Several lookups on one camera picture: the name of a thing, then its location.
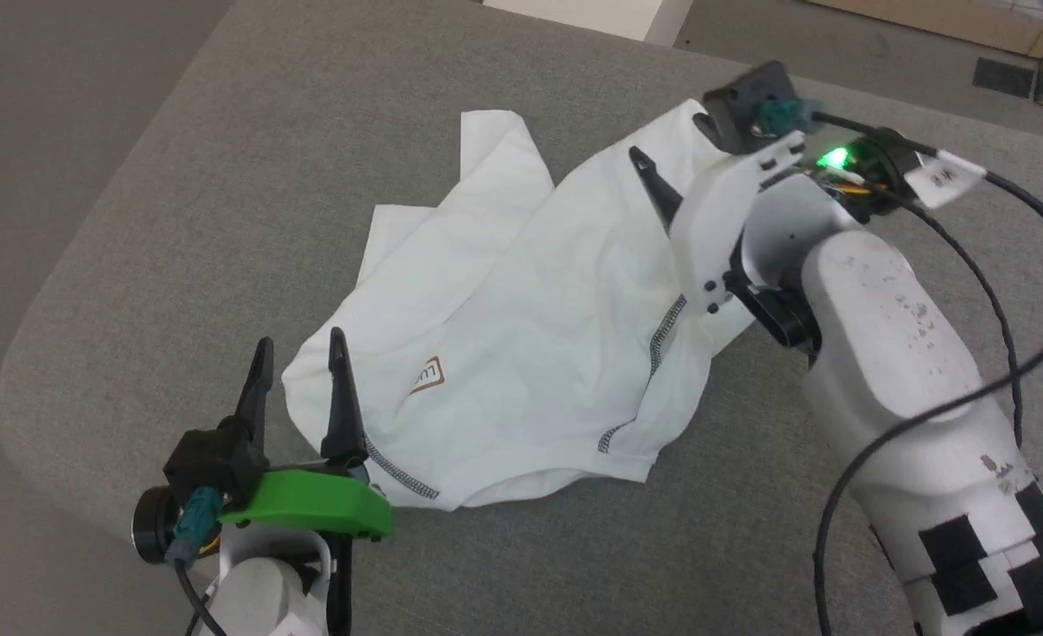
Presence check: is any white cable label tag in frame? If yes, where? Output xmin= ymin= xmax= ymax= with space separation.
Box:
xmin=903 ymin=148 xmax=987 ymax=210

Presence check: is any grey fabric sofa seat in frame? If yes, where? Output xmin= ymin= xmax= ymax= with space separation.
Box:
xmin=0 ymin=0 xmax=1043 ymax=636

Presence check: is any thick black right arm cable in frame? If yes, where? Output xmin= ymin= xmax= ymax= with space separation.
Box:
xmin=807 ymin=110 xmax=1043 ymax=636

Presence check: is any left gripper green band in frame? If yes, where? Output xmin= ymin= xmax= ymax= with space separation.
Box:
xmin=217 ymin=328 xmax=395 ymax=541

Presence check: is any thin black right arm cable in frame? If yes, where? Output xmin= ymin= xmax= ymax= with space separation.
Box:
xmin=874 ymin=185 xmax=1025 ymax=447

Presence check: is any white t-shirt with grey stitching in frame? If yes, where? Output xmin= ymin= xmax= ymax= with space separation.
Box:
xmin=281 ymin=99 xmax=756 ymax=513

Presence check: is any white box furniture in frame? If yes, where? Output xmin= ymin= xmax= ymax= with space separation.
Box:
xmin=482 ymin=0 xmax=695 ymax=48

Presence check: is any dark floor plate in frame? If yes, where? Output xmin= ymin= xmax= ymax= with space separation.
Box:
xmin=971 ymin=57 xmax=1039 ymax=100

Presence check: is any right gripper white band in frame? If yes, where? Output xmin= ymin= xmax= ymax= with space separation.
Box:
xmin=628 ymin=110 xmax=807 ymax=316

